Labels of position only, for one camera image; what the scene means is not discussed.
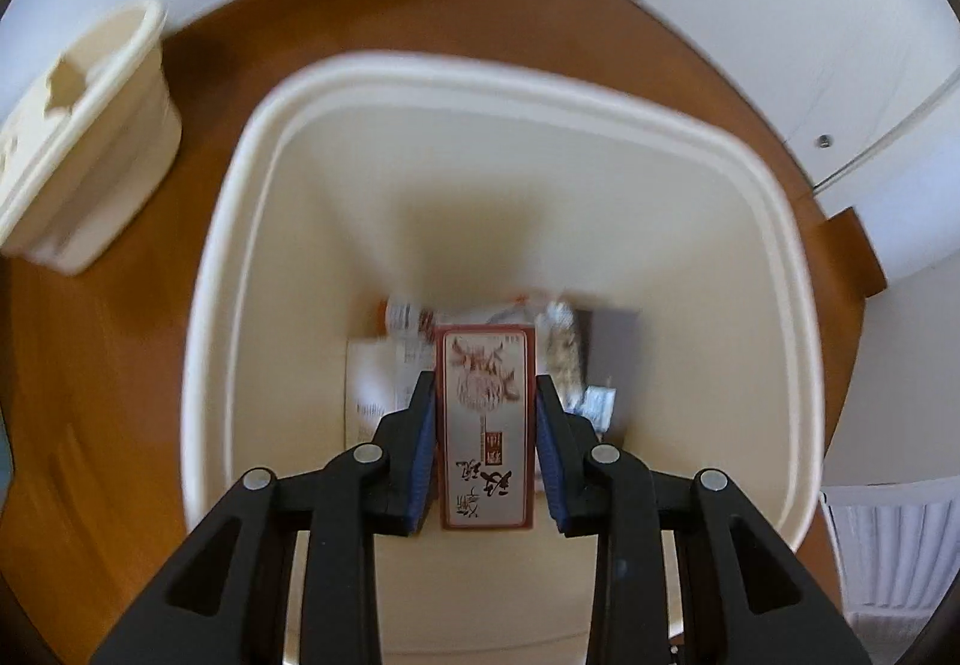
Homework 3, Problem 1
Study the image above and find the beige round lidded bucket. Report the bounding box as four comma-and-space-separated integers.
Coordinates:
2, 0, 182, 275

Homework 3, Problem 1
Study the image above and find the beige square trash bin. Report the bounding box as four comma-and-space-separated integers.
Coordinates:
179, 49, 827, 665

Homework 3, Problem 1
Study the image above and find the small white carton box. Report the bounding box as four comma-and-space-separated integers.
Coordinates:
345, 337, 434, 446

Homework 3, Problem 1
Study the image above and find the red white patterned box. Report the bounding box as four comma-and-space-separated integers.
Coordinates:
436, 324, 535, 532

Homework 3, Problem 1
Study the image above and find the red white snack wrapper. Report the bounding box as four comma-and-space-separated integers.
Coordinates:
376, 294, 551, 340

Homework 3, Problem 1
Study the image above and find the brown box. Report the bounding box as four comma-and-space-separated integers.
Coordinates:
574, 308, 640, 446

